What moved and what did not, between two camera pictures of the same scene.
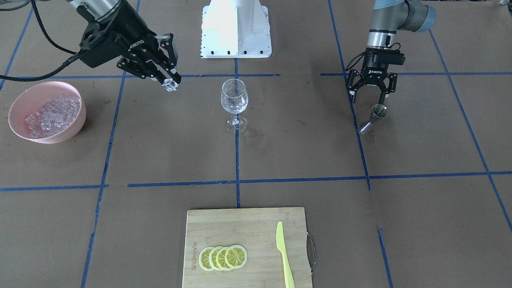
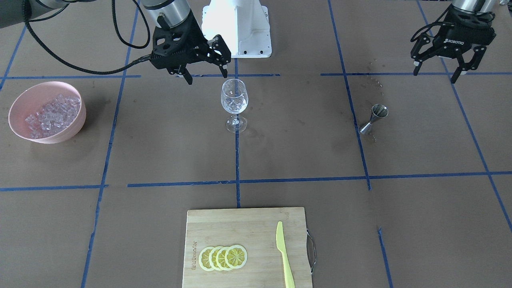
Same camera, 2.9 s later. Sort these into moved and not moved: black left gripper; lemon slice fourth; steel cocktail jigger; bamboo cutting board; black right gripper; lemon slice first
Moved: black right gripper; black left gripper
Not moved: lemon slice first; lemon slice fourth; bamboo cutting board; steel cocktail jigger
